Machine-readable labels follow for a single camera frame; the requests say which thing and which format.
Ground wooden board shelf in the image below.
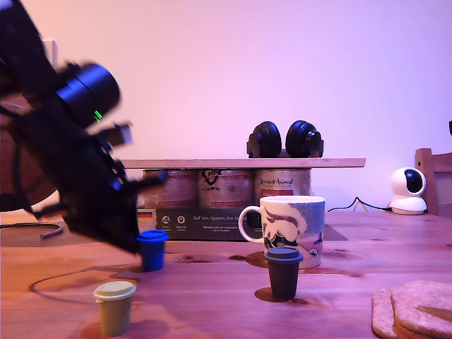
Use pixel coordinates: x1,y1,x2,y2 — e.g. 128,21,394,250
118,157,367,170

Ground white round security camera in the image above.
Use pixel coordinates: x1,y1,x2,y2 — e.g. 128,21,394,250
387,167,429,216

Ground pale yellow coffee capsule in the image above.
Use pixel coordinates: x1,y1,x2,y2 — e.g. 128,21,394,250
93,280,138,337

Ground blue coffee capsule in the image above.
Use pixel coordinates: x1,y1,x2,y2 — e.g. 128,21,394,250
136,230,170,273

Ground dark cardboard can tray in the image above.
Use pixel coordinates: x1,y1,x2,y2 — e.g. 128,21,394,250
136,207,264,242

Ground black security camera cable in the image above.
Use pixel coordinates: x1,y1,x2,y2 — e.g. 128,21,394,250
328,196,393,213

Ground brown cork globe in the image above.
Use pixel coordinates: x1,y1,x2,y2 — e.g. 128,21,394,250
0,125,63,213

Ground metal can red text label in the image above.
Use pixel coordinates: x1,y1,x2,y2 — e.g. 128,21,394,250
141,169,199,210

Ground white illustrated ceramic mug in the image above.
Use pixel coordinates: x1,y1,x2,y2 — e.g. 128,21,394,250
238,196,326,270

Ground black headphones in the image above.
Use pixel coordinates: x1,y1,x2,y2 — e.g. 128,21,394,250
246,119,326,160

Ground metal can script brand label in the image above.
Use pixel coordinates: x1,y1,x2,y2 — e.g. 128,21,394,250
254,169,313,208

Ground round cork coaster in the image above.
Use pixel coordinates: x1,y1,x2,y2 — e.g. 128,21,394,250
371,287,398,339
391,280,452,336
392,317,452,339

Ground dark grey coffee capsule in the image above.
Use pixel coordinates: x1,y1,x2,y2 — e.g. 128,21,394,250
263,246,304,301

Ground white wall light switch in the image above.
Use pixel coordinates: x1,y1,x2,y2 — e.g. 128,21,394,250
42,39,59,71

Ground grey metal globe stand tube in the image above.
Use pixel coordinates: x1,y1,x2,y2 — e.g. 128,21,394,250
0,222,65,241

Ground metal can black logo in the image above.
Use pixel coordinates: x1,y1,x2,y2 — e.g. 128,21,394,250
198,169,255,210

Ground wooden chair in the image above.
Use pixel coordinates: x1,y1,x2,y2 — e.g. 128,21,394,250
415,148,452,218

